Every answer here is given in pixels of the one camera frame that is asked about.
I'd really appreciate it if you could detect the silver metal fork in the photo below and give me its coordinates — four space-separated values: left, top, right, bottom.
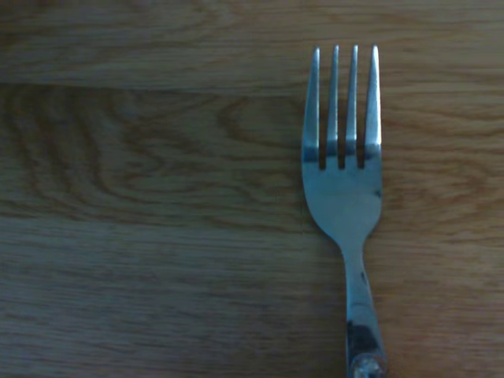
301 43 389 378

